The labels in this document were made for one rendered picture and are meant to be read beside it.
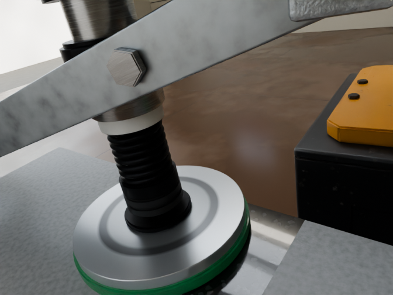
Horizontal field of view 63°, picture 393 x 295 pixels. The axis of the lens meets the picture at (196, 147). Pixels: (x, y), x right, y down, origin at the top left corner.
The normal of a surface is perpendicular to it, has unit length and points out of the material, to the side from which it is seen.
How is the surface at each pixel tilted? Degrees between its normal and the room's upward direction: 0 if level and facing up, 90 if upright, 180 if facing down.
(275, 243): 0
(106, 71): 90
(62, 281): 0
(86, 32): 90
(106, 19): 90
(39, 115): 90
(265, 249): 0
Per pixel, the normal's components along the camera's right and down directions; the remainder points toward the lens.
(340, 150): -0.18, -0.88
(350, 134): -0.55, 0.46
